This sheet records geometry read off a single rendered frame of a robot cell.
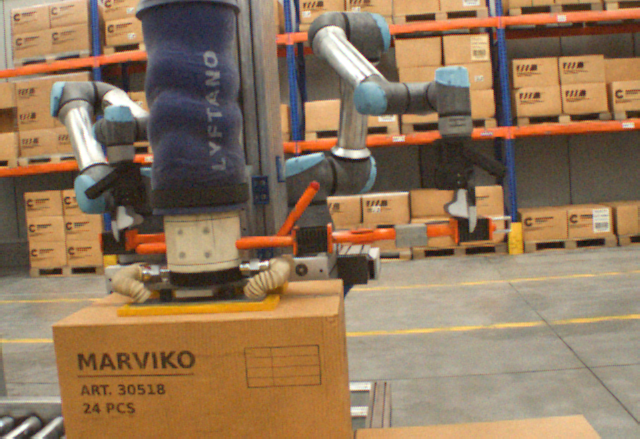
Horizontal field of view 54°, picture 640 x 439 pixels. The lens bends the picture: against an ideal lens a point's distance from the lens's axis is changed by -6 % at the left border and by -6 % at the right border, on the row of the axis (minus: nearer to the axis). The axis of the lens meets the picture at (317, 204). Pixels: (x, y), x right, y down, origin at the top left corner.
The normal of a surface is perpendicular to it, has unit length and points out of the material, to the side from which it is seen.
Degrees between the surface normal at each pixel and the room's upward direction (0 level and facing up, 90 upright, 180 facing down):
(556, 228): 91
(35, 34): 91
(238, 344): 90
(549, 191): 90
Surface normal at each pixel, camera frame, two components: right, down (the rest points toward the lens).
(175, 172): -0.22, 0.25
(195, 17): 0.17, 0.16
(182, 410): -0.06, 0.06
